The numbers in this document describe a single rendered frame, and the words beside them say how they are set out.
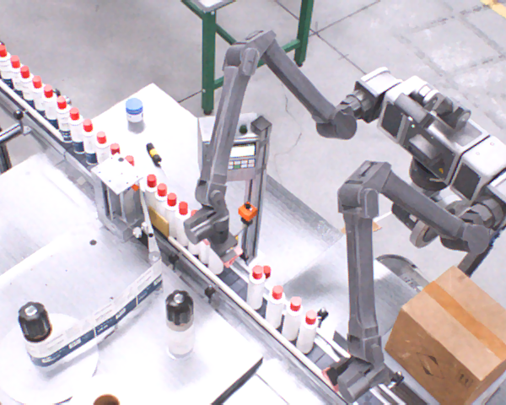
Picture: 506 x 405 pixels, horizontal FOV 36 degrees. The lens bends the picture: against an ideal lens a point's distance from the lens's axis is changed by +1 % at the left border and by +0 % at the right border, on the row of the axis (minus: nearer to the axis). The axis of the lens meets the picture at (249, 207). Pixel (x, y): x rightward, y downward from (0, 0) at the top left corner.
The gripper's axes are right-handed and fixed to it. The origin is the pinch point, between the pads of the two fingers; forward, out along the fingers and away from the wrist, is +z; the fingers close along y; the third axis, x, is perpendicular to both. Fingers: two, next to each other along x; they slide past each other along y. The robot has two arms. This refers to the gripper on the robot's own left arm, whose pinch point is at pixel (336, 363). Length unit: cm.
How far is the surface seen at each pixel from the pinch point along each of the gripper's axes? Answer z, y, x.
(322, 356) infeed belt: 31.0, -11.1, 9.3
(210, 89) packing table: 193, -100, -79
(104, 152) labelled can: 84, 1, -78
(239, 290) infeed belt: 52, -6, -18
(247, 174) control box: 25, -15, -53
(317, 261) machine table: 53, -37, -10
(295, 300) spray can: 22.7, -8.3, -13.5
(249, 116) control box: 17, -21, -68
